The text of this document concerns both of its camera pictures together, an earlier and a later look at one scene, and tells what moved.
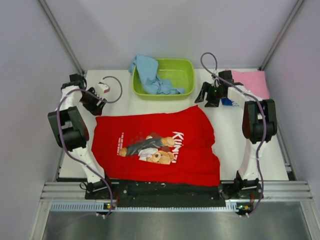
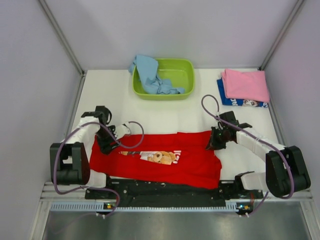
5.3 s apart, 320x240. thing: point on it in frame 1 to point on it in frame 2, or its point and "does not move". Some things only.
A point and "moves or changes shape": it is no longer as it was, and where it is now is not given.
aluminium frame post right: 294,13 does not move
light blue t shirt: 147,67 does not move
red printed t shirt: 171,147 moves or changes shape
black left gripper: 94,109 to 105,147
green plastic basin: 179,72 does not move
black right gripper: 211,102 to 213,144
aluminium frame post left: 61,36 does not move
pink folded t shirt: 255,81 does not move
